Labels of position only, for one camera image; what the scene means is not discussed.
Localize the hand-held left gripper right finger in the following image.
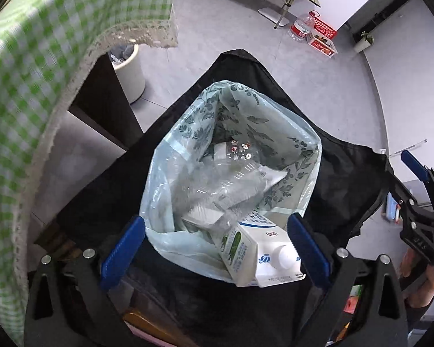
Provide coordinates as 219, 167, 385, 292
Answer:
287, 214, 409, 347

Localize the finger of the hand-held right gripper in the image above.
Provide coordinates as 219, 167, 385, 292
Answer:
401, 150, 434, 212
389, 179, 422, 225

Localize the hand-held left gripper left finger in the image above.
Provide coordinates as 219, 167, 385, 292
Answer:
23, 214, 146, 347

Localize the white milk carton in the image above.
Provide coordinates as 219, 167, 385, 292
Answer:
219, 210, 307, 288

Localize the black tote bag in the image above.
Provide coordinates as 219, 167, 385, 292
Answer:
32, 49, 395, 347

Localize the pale blue patterned trash bag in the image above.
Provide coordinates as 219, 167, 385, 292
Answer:
139, 80, 322, 284

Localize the person's right hand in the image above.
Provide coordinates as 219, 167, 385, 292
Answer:
399, 249, 434, 308

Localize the crumpled clear plastic packaging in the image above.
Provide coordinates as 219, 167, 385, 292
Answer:
183, 141, 286, 230

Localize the small potted plant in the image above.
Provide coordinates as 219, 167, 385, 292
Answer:
352, 31, 375, 53

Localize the dark wooden table base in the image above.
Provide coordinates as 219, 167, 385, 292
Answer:
68, 52, 145, 150

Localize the red and white box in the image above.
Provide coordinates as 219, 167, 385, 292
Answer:
307, 31, 339, 58

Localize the red plastic basket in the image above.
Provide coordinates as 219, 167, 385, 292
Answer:
313, 10, 338, 40

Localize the white round waste bin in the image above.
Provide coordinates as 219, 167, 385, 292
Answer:
108, 43, 146, 105

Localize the large plastic water jug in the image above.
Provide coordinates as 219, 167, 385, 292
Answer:
288, 11, 322, 42

